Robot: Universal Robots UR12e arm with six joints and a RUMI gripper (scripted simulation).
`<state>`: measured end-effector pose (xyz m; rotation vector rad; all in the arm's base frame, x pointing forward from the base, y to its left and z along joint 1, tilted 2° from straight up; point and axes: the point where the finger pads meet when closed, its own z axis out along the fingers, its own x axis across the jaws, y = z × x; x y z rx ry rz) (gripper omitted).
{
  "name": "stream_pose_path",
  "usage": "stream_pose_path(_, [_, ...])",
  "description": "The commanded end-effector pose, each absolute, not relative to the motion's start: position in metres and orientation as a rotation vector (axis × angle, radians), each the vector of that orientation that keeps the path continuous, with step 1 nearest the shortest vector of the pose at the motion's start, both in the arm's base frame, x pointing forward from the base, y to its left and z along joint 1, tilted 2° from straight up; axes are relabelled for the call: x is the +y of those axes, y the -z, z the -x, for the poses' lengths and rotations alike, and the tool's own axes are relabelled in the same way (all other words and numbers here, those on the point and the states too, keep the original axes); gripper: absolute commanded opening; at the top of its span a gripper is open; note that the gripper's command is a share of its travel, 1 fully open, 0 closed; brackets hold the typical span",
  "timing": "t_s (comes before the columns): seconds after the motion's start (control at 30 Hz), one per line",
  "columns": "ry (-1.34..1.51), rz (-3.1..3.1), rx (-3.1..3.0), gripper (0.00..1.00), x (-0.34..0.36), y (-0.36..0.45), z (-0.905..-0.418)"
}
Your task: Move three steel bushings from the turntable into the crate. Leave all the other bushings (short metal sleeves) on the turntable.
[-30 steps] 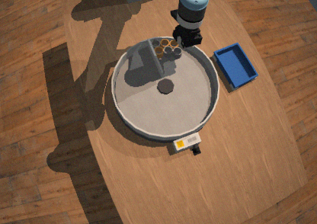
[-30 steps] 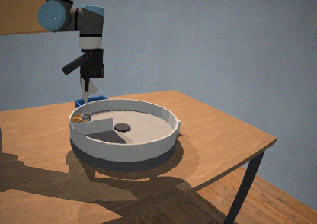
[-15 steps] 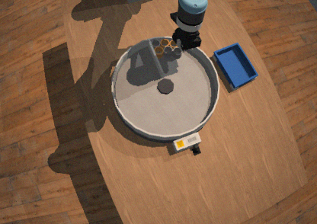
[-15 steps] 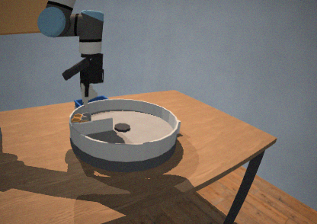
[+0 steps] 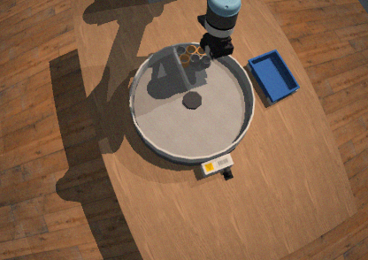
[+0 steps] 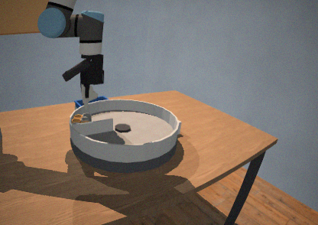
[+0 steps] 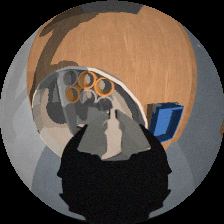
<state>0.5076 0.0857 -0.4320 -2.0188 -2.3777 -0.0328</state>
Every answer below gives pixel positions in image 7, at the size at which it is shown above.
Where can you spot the blue open box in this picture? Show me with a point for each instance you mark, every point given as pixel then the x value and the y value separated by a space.
pixel 168 120

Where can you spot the grey metal ring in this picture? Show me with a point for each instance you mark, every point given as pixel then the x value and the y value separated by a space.
pixel 85 100
pixel 100 107
pixel 67 78

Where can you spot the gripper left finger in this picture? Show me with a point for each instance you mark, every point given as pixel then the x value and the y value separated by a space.
pixel 90 139

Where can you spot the bronze bushing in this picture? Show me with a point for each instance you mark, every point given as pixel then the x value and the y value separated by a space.
pixel 81 79
pixel 70 95
pixel 102 92

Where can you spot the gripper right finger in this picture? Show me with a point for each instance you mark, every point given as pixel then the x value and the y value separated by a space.
pixel 138 139

